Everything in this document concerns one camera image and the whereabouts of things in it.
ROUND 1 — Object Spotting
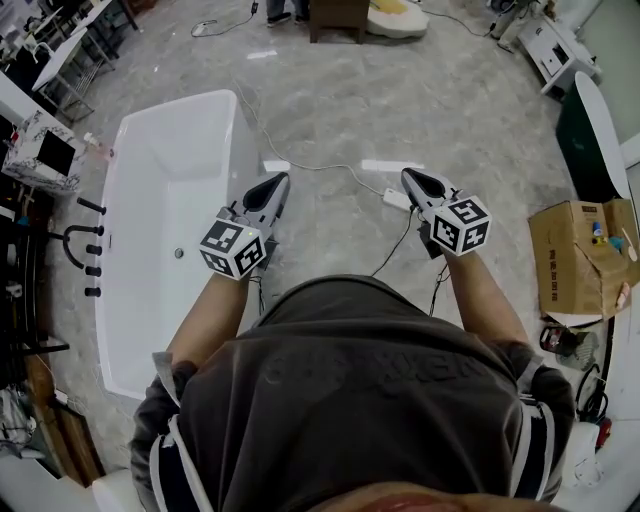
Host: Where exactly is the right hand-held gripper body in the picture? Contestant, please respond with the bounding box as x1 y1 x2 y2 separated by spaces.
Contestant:
411 188 493 260

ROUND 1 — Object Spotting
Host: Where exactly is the white cable with adapter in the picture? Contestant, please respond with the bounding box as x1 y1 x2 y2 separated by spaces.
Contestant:
189 1 262 38

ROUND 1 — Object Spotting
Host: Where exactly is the white cabinet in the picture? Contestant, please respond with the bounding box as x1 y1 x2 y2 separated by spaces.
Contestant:
516 16 602 97

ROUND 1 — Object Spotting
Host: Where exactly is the white metal frame table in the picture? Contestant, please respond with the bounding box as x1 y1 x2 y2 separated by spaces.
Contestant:
31 26 97 125

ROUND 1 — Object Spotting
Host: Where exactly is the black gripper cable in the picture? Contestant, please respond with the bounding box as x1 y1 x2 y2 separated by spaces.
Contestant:
248 273 267 315
428 263 451 317
369 208 422 277

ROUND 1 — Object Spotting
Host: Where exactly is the brown wooden cabinet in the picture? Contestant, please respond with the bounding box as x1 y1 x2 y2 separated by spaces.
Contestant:
308 0 371 46

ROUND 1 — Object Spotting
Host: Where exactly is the marble pattern box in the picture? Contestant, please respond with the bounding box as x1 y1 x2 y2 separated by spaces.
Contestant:
1 109 87 195

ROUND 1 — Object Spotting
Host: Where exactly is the brown wooden plank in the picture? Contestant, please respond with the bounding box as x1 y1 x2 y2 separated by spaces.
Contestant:
23 349 107 487

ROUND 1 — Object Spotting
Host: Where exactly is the black white-edged harness strap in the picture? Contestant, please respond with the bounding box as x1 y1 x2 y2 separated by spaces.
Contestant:
148 413 214 512
508 393 557 502

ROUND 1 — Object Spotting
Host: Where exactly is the person's right forearm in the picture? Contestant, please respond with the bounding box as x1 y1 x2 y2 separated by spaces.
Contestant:
443 252 532 347

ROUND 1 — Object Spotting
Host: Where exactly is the white bathtub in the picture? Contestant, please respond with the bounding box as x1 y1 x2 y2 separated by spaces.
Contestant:
93 88 267 401

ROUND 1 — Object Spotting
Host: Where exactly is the cream round cushion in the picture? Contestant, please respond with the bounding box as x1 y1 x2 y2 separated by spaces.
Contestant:
366 0 432 40

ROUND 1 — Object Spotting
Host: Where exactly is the white power strip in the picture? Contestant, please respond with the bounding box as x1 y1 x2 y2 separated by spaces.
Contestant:
381 187 414 210

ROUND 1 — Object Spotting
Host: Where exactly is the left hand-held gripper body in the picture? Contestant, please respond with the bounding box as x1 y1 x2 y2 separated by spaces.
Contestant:
198 201 280 281

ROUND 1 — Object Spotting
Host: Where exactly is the brown cardboard box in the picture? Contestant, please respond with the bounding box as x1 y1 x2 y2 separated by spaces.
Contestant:
528 198 640 322

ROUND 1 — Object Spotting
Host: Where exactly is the black metal shelf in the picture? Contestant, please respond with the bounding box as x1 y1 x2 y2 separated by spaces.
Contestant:
0 188 71 392

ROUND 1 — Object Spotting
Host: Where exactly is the wooden spoon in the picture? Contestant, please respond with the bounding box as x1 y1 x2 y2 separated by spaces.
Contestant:
621 226 640 262

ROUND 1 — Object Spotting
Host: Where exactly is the black coiled cable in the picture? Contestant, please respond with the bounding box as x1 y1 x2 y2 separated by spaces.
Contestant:
574 361 610 422

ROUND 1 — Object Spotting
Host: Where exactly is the long white power cable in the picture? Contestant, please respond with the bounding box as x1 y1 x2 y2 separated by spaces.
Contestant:
233 78 387 195

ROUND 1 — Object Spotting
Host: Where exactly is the black curved faucet spout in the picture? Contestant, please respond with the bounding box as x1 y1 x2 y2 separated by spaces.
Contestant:
63 224 106 271

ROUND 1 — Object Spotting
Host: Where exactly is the small pink bottle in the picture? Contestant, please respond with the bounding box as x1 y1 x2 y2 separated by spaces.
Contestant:
83 131 118 160

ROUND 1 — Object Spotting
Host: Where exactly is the dark green bathtub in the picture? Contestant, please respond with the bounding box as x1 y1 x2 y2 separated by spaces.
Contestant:
554 69 635 202

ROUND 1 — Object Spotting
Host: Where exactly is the person's left forearm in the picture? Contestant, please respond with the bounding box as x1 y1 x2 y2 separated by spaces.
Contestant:
166 272 252 367

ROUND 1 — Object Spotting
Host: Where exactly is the person's dark grey shirt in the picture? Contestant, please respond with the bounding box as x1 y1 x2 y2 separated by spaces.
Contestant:
128 273 577 512

